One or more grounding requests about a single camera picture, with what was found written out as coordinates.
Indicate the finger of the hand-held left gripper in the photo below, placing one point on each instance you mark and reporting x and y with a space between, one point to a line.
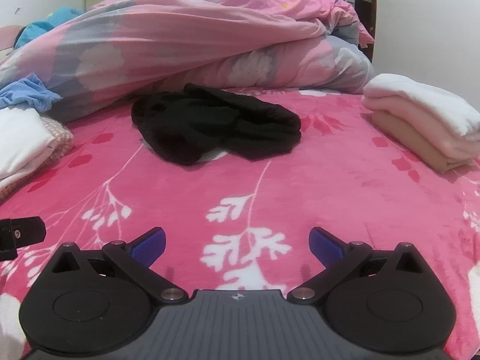
22 230

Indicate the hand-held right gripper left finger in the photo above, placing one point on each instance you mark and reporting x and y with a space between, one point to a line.
150 245

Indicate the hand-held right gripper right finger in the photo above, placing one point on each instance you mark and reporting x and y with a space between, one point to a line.
326 245

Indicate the black t-shirt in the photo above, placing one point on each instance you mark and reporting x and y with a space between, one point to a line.
210 123

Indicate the stack of folded clothes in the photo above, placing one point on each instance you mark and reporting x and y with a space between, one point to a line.
420 97

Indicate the pink flower-print blanket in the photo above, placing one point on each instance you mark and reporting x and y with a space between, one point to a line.
262 187

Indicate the beige folded garment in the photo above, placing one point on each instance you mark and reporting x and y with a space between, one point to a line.
397 135

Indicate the light blue garment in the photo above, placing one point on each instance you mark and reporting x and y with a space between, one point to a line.
30 92

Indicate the cream padded headboard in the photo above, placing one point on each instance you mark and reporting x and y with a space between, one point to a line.
9 35

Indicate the turquoise plush toy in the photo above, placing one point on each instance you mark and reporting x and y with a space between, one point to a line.
33 32

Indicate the pink floral quilt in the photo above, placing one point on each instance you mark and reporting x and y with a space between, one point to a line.
168 37

